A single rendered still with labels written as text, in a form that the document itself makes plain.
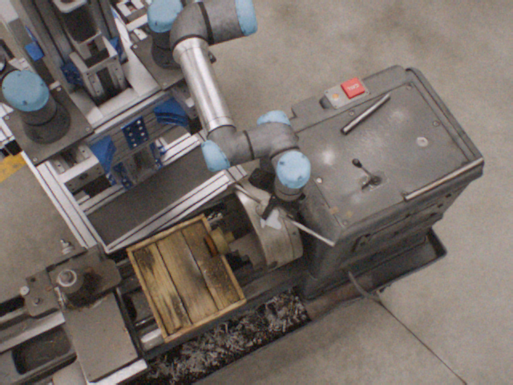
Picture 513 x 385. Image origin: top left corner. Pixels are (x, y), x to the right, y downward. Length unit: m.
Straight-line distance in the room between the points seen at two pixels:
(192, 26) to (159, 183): 1.52
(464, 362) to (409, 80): 1.54
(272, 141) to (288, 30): 2.36
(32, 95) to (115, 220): 1.17
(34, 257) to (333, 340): 1.54
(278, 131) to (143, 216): 1.64
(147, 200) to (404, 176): 1.48
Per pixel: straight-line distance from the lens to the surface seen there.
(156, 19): 1.97
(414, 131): 1.94
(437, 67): 3.68
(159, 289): 2.09
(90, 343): 2.02
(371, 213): 1.79
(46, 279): 2.17
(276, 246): 1.80
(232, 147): 1.35
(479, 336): 3.13
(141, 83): 2.22
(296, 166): 1.32
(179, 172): 2.98
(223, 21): 1.57
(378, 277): 2.49
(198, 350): 2.33
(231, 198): 1.84
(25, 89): 1.91
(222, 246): 1.87
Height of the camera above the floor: 2.90
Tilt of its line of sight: 67 degrees down
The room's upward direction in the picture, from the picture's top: 1 degrees clockwise
